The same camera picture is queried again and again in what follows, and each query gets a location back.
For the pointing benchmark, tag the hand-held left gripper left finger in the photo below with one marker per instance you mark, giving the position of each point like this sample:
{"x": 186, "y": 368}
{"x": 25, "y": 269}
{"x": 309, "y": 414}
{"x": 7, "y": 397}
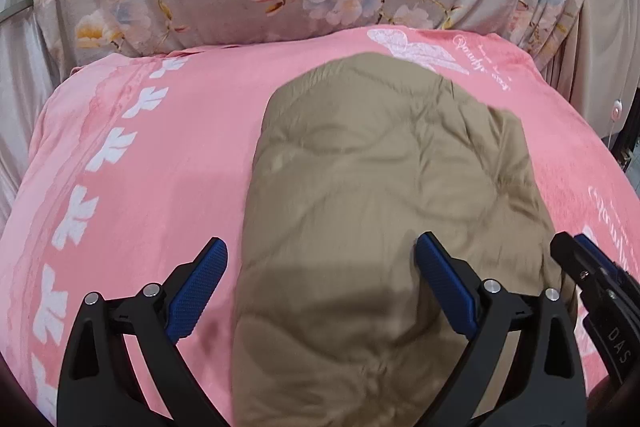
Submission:
{"x": 200, "y": 292}

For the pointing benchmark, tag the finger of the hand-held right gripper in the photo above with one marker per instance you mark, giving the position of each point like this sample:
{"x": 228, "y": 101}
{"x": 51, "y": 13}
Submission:
{"x": 570, "y": 254}
{"x": 595, "y": 249}

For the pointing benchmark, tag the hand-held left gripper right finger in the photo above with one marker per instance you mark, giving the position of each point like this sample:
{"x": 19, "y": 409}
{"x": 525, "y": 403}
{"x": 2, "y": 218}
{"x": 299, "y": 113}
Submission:
{"x": 445, "y": 287}

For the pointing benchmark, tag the khaki puffer jacket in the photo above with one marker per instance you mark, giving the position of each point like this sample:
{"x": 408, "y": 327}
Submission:
{"x": 380, "y": 187}

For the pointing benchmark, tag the pink printed blanket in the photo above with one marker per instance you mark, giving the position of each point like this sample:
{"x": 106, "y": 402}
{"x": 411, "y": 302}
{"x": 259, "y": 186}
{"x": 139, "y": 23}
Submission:
{"x": 165, "y": 187}

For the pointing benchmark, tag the beige curtain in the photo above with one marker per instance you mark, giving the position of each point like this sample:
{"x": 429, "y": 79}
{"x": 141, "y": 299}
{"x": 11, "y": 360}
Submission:
{"x": 607, "y": 32}

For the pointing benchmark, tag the grey curtain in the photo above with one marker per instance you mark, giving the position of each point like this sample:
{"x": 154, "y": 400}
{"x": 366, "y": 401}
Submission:
{"x": 20, "y": 72}

